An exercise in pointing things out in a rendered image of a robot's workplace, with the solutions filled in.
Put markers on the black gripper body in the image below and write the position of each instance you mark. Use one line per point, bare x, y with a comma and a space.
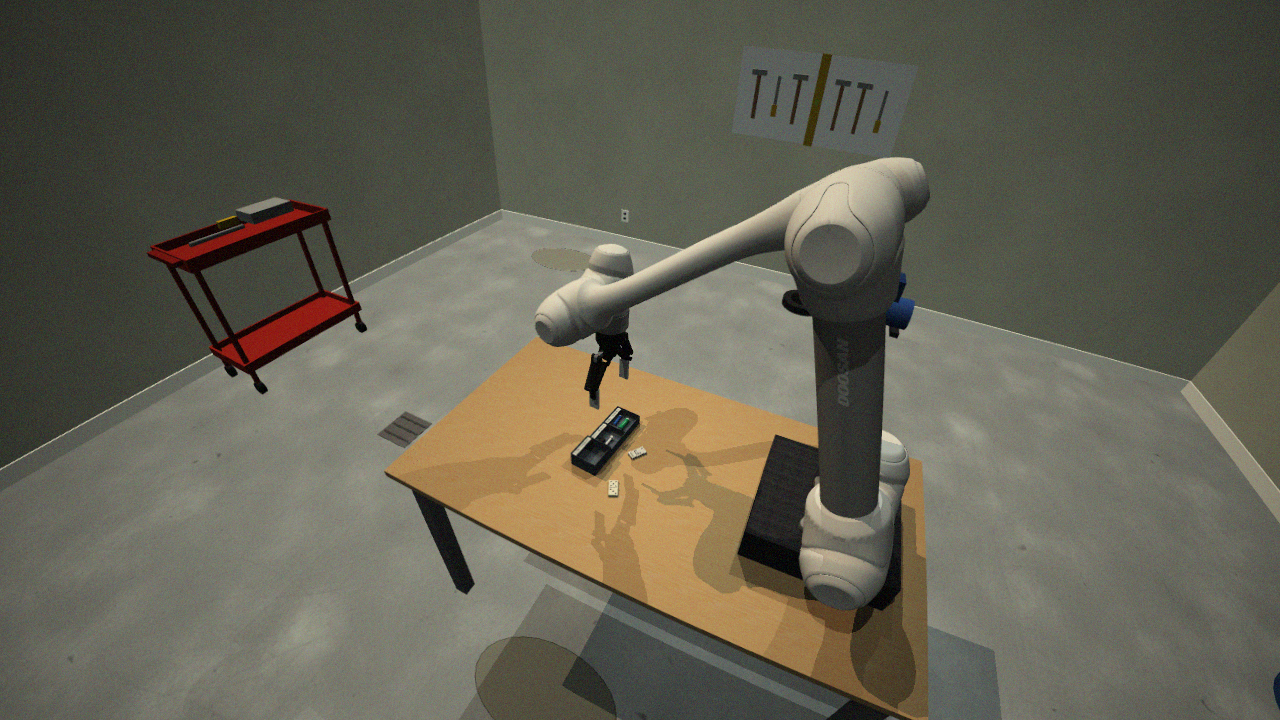
609, 342

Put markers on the grey three-compartment labelled bin rack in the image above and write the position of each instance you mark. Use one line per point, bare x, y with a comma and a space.
591, 449

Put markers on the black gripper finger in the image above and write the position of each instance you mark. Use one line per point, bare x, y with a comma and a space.
624, 354
594, 377

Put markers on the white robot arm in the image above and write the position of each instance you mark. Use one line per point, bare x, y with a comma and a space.
844, 235

